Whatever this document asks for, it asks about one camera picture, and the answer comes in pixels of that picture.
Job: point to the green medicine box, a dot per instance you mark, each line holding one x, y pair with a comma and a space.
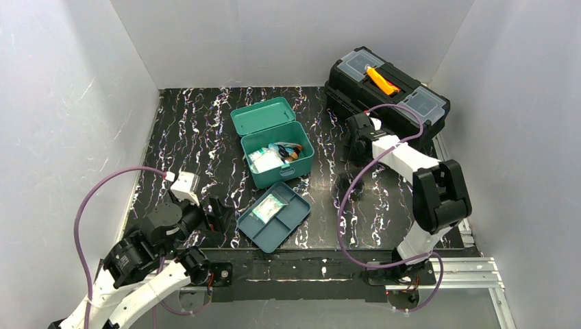
273, 121

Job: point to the blue cotton swab pouch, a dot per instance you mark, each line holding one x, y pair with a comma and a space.
273, 146

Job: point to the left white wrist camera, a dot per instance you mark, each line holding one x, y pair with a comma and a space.
184, 187

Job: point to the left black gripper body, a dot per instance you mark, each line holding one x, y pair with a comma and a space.
214, 214

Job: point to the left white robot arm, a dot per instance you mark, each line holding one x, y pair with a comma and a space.
148, 264

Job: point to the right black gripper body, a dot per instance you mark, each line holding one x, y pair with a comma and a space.
356, 138

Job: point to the black toolbox orange handle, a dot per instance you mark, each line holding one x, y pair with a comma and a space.
361, 80

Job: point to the white gauze pad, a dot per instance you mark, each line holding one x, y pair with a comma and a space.
260, 163

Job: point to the dark teal tray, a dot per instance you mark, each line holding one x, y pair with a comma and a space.
268, 237

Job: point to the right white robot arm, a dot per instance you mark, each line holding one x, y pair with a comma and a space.
440, 199

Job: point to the black handled scissors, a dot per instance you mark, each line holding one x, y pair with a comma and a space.
283, 152

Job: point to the brown medicine bottle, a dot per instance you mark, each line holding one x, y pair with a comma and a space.
294, 153

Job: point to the green bandage packet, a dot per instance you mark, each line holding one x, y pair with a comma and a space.
266, 209

